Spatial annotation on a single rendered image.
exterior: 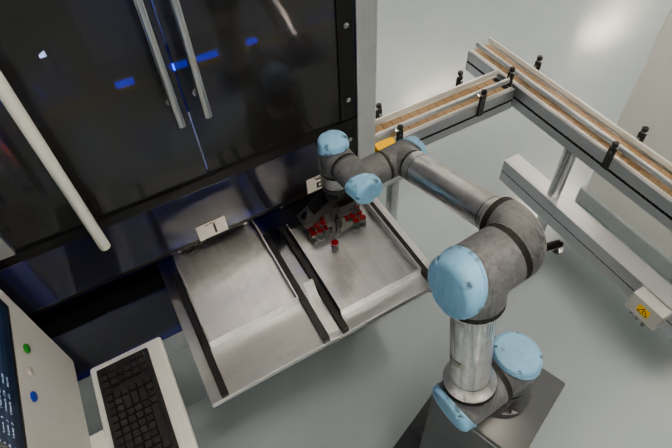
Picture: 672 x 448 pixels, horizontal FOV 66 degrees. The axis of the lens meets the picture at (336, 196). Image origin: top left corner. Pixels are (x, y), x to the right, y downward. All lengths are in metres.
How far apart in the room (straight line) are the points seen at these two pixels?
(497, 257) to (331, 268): 0.71
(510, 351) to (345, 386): 1.14
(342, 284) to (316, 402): 0.89
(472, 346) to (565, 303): 1.61
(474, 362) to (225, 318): 0.70
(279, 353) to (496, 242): 0.71
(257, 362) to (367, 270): 0.40
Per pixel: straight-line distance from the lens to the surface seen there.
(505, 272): 0.92
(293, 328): 1.44
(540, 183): 2.29
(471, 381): 1.16
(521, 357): 1.29
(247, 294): 1.51
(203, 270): 1.59
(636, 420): 2.50
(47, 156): 1.13
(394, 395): 2.30
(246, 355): 1.43
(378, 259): 1.54
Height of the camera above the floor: 2.15
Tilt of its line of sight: 49 degrees down
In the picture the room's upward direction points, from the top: 4 degrees counter-clockwise
